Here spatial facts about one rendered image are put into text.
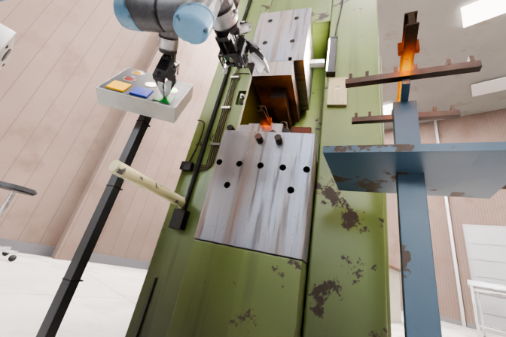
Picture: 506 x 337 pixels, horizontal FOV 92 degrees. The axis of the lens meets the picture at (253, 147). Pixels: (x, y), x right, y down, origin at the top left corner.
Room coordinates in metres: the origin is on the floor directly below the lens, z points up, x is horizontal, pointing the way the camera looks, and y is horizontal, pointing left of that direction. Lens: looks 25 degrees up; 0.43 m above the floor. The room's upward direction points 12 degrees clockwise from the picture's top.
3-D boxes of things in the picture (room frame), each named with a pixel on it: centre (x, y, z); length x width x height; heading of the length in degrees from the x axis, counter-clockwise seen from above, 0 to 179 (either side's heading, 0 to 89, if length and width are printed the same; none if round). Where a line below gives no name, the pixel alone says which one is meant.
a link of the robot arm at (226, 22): (0.43, 0.14, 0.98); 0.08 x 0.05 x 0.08; 70
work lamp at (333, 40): (0.95, -0.32, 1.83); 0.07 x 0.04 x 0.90; 70
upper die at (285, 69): (1.13, -0.08, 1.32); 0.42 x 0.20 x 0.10; 160
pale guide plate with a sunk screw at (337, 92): (0.95, -0.35, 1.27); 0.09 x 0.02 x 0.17; 70
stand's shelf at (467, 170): (0.59, -0.43, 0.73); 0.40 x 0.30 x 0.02; 60
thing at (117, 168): (0.97, 0.34, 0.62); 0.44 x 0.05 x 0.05; 160
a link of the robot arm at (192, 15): (0.37, 0.19, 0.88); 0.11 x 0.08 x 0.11; 78
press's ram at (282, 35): (1.12, -0.12, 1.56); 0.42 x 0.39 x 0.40; 160
